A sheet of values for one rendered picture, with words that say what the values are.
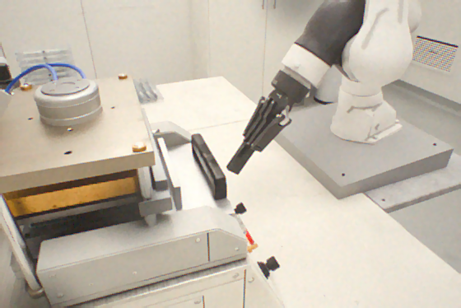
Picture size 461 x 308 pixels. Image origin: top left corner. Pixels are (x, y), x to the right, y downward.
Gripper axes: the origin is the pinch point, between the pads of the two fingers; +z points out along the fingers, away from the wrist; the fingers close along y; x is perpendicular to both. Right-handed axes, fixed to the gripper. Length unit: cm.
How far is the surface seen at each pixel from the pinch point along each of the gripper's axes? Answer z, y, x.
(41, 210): 9.1, 25.7, -32.2
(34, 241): 14.1, 25.3, -31.2
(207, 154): -2.2, 13.8, -13.2
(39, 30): 47, -220, -77
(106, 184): 3.1, 25.2, -27.0
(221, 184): -1.1, 20.6, -11.6
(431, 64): -110, -205, 228
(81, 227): 10.4, 24.8, -27.1
